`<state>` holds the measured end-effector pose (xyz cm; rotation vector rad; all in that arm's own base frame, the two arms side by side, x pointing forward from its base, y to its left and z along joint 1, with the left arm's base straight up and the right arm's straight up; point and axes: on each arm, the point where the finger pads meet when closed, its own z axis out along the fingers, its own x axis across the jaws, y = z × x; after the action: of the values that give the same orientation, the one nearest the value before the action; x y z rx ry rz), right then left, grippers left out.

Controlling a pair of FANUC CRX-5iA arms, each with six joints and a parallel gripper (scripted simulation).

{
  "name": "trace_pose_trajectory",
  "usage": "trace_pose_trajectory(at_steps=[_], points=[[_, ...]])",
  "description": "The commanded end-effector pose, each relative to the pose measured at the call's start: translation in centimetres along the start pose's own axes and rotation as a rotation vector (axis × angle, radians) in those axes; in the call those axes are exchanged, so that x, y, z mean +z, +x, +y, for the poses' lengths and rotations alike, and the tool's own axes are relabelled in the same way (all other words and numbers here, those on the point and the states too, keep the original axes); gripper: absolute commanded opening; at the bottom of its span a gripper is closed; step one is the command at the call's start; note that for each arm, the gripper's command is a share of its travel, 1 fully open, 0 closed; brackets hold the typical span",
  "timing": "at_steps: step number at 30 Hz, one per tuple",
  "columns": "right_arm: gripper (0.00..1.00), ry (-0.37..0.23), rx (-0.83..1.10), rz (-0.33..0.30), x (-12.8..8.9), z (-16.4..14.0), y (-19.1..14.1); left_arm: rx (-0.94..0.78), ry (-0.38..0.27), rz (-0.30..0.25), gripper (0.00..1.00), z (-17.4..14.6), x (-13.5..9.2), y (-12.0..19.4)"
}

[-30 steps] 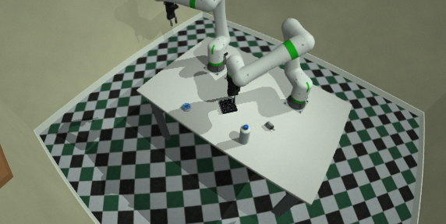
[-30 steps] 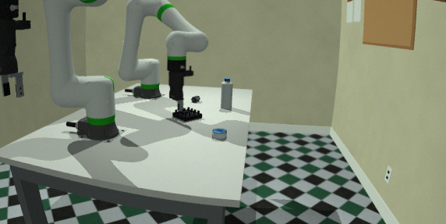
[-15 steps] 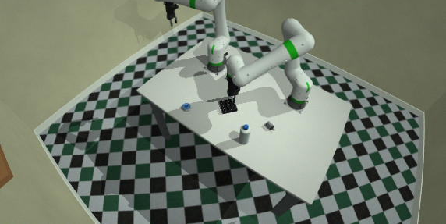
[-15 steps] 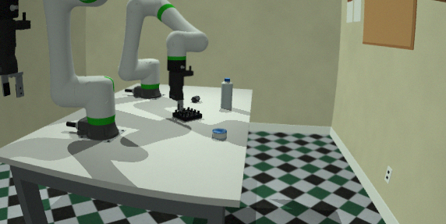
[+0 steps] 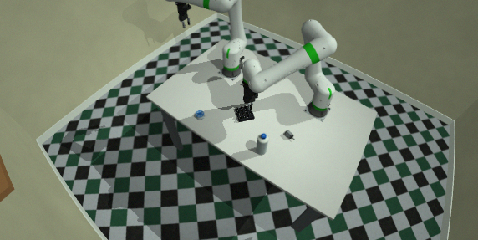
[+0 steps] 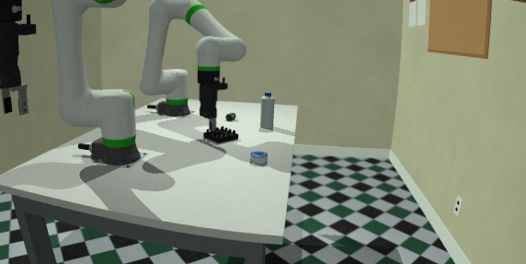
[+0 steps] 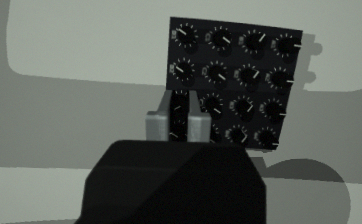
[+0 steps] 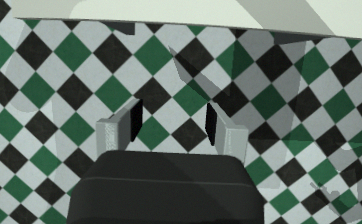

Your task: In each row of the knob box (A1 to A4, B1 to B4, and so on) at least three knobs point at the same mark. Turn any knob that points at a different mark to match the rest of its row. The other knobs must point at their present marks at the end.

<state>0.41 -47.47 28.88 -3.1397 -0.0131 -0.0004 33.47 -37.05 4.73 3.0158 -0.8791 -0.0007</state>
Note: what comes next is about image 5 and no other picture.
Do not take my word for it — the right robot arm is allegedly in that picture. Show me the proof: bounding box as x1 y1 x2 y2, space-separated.
166 0 247 78

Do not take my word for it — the black knob panel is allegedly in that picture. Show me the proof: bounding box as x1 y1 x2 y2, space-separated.
235 106 255 122

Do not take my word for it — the grey bottle with blue cap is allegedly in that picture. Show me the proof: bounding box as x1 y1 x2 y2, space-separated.
256 133 269 155

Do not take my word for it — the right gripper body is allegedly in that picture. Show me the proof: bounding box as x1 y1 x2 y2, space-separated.
175 2 191 21

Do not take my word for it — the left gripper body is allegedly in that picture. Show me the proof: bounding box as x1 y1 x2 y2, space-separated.
241 81 258 104

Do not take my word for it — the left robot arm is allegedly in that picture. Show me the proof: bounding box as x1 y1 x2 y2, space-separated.
242 19 337 118

